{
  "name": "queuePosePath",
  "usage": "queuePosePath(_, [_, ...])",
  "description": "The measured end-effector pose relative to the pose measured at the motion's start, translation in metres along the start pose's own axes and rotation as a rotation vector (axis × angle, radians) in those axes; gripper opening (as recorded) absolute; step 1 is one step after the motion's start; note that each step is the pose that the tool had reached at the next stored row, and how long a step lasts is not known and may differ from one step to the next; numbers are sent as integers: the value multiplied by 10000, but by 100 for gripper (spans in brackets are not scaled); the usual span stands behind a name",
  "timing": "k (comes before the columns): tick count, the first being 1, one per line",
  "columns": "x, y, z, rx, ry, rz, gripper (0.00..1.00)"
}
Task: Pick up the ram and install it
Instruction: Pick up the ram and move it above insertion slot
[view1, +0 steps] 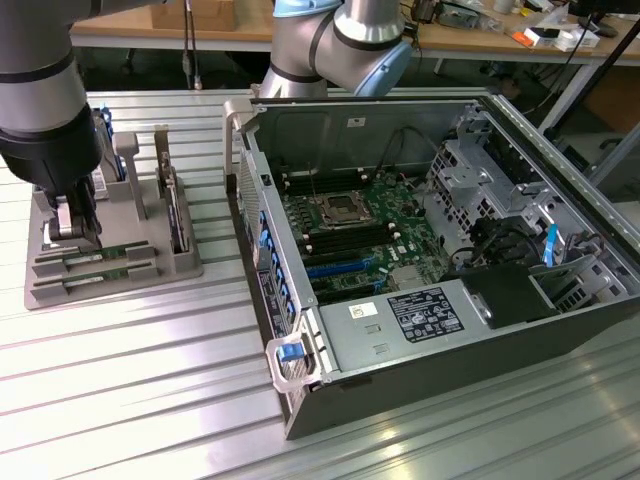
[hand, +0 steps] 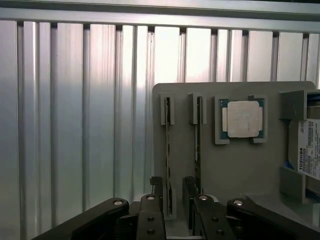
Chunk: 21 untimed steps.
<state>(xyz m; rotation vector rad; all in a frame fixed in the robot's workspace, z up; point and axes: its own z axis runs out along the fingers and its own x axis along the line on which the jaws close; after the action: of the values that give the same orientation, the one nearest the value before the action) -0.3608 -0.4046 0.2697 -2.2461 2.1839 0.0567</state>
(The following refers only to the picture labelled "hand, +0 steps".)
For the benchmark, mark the Toshiba hard drive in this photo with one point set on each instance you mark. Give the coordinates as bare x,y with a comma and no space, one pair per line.
290,165

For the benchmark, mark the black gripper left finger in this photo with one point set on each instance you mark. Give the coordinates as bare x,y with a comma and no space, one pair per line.
150,220

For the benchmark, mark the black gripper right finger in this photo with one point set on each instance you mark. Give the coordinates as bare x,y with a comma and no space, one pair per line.
207,220

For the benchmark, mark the CPU with silver lid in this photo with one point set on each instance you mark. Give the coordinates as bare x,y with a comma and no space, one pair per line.
242,118

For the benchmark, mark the grey parts rack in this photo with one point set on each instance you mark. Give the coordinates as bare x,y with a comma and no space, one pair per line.
237,162

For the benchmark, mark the hard disk with white label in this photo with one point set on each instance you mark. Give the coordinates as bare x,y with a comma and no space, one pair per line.
310,150

